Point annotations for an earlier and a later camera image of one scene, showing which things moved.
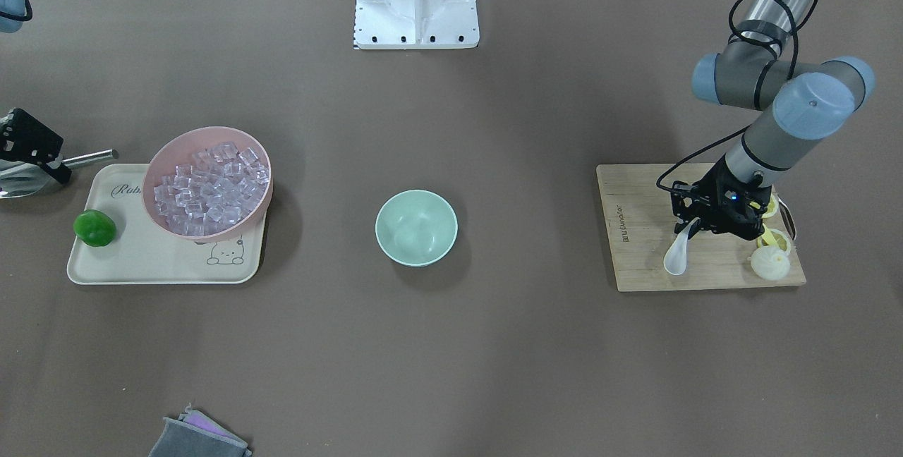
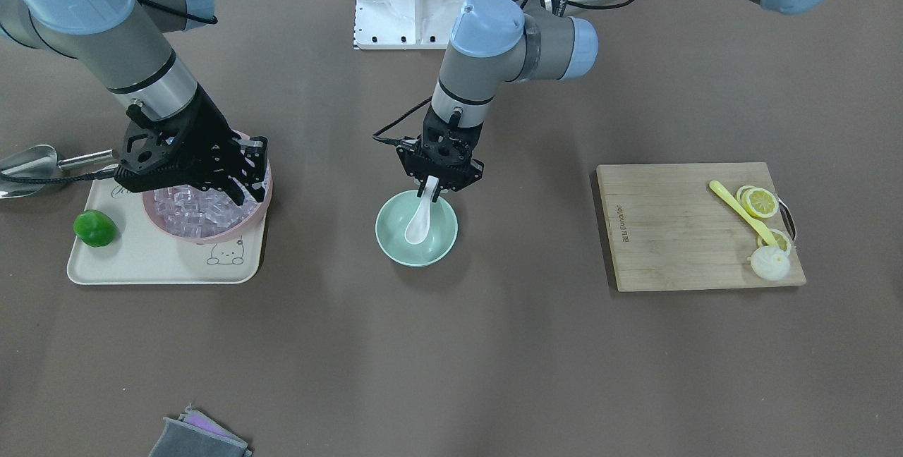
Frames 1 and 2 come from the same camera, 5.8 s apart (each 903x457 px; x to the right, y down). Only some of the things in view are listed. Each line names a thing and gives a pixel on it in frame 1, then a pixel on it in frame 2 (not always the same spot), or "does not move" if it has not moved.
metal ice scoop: x=20 y=179 does not move
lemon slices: x=773 y=238 does not move
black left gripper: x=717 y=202 -> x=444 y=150
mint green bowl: x=415 y=228 does not move
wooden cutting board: x=643 y=226 does not move
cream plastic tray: x=144 y=253 does not move
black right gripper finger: x=23 y=137 -> x=188 y=147
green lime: x=94 y=228 does not move
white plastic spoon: x=675 y=258 -> x=417 y=227
